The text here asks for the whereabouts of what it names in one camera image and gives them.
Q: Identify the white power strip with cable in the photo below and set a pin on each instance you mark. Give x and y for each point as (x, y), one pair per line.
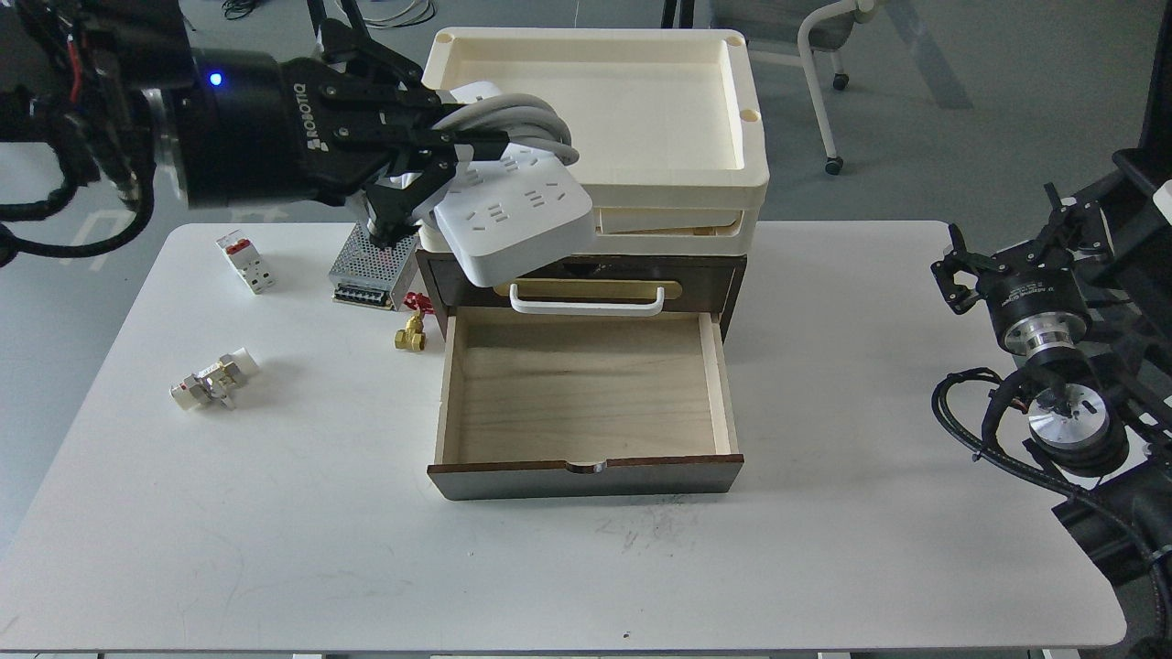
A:
(504, 218)

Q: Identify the cream plastic stacked tray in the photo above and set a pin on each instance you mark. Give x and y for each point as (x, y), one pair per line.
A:
(666, 121)

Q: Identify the open wooden drawer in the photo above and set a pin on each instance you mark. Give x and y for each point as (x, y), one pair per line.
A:
(564, 406)

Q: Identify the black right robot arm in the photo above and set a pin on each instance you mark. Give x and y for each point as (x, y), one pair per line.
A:
(1087, 422)

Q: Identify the brass valve with red handle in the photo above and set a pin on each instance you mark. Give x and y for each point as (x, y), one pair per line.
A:
(413, 336)

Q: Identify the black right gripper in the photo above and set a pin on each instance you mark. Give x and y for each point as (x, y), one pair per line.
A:
(1030, 292)

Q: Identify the white red circuit breaker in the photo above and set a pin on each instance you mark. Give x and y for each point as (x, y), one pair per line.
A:
(243, 256)

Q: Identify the silver metal power supply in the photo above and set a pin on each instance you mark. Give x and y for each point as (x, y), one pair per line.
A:
(365, 275)

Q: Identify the dark wooden cabinet body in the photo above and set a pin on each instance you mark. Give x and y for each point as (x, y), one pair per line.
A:
(693, 283)

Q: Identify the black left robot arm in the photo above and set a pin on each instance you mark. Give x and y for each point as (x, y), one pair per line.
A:
(129, 94)

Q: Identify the white drawer handle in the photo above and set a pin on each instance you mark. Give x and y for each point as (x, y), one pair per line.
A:
(557, 308)

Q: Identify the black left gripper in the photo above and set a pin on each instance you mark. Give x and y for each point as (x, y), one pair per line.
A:
(252, 130)

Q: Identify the white silver small connector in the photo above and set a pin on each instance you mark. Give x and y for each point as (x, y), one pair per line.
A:
(217, 382)

